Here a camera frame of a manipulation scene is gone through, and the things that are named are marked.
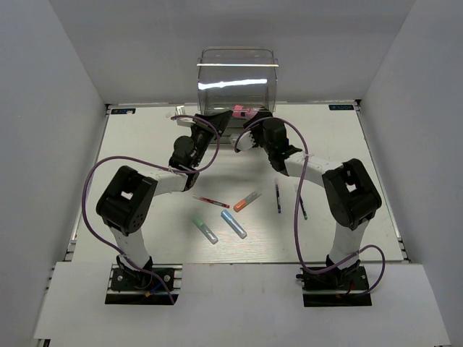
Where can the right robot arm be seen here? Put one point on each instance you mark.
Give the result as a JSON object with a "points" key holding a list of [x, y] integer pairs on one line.
{"points": [[351, 194]]}

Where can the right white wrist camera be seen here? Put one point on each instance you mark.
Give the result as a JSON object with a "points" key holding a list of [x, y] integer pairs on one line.
{"points": [[242, 143]]}

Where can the clear acrylic drawer organizer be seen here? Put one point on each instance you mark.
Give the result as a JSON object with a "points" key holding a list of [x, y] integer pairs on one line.
{"points": [[230, 76]]}

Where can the blue capped highlighter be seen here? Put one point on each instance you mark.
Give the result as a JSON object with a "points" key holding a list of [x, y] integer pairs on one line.
{"points": [[233, 224]]}

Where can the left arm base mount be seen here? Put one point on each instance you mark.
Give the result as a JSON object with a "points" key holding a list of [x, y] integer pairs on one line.
{"points": [[125, 289]]}

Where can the green capped highlighter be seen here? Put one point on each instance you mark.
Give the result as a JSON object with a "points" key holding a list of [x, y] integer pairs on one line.
{"points": [[205, 230]]}

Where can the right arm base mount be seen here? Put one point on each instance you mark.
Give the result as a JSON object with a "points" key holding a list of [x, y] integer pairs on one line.
{"points": [[337, 288]]}

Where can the green pen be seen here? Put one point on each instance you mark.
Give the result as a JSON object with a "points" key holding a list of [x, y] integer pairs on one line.
{"points": [[302, 206]]}

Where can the orange capped highlighter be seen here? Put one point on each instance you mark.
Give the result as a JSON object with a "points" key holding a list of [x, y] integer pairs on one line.
{"points": [[243, 203]]}

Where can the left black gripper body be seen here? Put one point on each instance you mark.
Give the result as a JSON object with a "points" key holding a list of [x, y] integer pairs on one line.
{"points": [[201, 137]]}

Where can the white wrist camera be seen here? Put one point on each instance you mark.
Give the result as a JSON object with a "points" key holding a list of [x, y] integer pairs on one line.
{"points": [[242, 143], [181, 117]]}

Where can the red pen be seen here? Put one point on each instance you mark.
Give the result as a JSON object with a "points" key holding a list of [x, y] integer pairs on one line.
{"points": [[211, 201]]}

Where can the pink capped glue tube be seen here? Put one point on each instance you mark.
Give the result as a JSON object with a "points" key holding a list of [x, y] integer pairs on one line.
{"points": [[242, 112]]}

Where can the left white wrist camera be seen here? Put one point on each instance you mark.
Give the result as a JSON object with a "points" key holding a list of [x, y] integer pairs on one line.
{"points": [[181, 117]]}

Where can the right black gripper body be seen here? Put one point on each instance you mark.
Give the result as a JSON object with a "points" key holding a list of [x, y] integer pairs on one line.
{"points": [[259, 136]]}

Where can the purple pen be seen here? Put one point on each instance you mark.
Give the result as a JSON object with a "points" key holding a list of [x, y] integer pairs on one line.
{"points": [[278, 196]]}

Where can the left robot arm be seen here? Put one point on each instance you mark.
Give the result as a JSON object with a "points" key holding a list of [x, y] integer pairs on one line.
{"points": [[125, 203]]}

